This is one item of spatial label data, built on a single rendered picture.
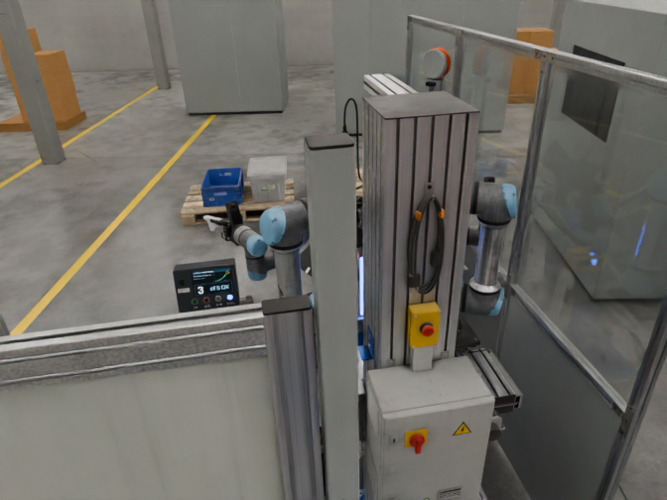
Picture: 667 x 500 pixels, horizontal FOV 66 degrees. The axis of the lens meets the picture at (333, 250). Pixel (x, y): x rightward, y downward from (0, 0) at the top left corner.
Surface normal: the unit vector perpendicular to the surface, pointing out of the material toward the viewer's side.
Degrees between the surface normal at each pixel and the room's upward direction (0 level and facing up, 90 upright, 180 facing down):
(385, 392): 0
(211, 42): 90
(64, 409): 89
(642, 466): 0
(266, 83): 90
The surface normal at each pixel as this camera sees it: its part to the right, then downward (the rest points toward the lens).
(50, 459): 0.18, 0.47
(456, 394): -0.04, -0.87
